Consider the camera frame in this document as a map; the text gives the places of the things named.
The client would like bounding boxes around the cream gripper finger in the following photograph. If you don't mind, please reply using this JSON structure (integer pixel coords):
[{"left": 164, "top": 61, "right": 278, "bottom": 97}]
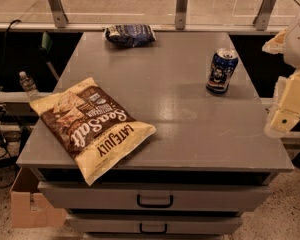
[
  {"left": 264, "top": 69, "right": 300, "bottom": 138},
  {"left": 262, "top": 29, "right": 287, "bottom": 54}
]

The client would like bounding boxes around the blue pepsi can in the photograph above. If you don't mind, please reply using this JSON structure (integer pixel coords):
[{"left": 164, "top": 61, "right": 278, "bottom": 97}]
[{"left": 206, "top": 48, "right": 239, "bottom": 95}]

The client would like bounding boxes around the grey drawer cabinet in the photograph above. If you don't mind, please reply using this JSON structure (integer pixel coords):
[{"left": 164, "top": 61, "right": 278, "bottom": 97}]
[{"left": 18, "top": 32, "right": 292, "bottom": 240}]

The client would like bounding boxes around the dark blue snack bag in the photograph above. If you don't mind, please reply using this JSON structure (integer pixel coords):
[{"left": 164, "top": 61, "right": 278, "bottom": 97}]
[{"left": 104, "top": 24, "right": 156, "bottom": 48}]

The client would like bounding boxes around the late july chip bag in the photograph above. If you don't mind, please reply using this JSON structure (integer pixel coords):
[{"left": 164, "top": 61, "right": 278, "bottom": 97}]
[{"left": 30, "top": 78, "right": 156, "bottom": 185}]

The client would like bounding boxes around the lower grey drawer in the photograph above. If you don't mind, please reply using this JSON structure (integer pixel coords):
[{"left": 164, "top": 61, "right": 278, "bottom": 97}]
[{"left": 67, "top": 214, "right": 242, "bottom": 235}]

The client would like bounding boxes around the grey drawer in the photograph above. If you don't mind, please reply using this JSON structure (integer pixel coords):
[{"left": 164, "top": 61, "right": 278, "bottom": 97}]
[
  {"left": 38, "top": 182, "right": 270, "bottom": 212},
  {"left": 67, "top": 214, "right": 242, "bottom": 235}
]

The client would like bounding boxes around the top grey drawer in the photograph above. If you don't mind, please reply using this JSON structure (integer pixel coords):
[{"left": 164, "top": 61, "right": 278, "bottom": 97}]
[{"left": 38, "top": 182, "right": 270, "bottom": 212}]

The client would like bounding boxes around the clear plastic water bottle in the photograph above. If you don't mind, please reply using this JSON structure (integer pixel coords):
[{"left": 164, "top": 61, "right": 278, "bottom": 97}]
[{"left": 19, "top": 71, "right": 39, "bottom": 100}]

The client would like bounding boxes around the cardboard box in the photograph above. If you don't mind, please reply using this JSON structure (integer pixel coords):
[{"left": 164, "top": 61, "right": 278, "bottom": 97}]
[{"left": 9, "top": 167, "right": 68, "bottom": 229}]

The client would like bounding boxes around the right metal bracket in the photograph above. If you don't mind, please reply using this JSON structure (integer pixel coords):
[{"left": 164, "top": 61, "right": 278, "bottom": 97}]
[{"left": 253, "top": 0, "right": 277, "bottom": 31}]

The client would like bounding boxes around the metal bracket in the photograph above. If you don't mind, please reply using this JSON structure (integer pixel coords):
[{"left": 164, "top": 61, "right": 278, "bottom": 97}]
[
  {"left": 174, "top": 0, "right": 188, "bottom": 30},
  {"left": 253, "top": 0, "right": 277, "bottom": 31},
  {"left": 48, "top": 0, "right": 68, "bottom": 28}
]

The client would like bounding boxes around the middle metal bracket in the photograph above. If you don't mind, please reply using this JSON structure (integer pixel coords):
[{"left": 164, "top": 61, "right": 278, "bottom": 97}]
[{"left": 174, "top": 0, "right": 188, "bottom": 30}]

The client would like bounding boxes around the left metal bracket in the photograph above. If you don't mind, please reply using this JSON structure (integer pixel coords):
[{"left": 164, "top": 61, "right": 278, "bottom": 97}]
[{"left": 48, "top": 0, "right": 68, "bottom": 28}]

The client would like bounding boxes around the black cable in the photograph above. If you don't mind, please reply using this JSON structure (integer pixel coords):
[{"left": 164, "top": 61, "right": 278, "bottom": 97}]
[{"left": 0, "top": 19, "right": 23, "bottom": 189}]

